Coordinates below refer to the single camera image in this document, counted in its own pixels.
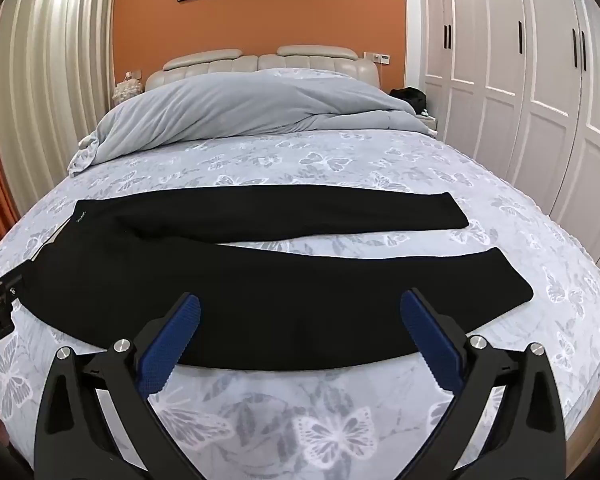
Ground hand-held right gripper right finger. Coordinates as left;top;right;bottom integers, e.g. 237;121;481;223
400;287;567;480

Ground white nightstand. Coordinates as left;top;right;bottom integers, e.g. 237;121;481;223
414;112;439;137

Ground butterfly print bed sheet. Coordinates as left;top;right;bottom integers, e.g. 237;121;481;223
0;127;600;480

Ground black pants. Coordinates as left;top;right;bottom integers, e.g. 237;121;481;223
19;187;535;368

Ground white curtain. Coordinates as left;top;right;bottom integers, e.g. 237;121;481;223
0;0;118;223

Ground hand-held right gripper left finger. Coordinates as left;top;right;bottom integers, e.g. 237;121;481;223
34;292;203;480

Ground white flower bouquet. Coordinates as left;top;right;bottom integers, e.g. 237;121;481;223
111;76;146;109

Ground white wardrobe doors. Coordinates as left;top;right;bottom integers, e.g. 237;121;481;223
420;0;600;281

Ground beige padded headboard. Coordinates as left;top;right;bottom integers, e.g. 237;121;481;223
145;45;381;95

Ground grey duvet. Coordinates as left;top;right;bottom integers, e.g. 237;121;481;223
69;66;437;177

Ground black bag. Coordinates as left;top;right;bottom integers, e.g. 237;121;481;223
390;87;429;114

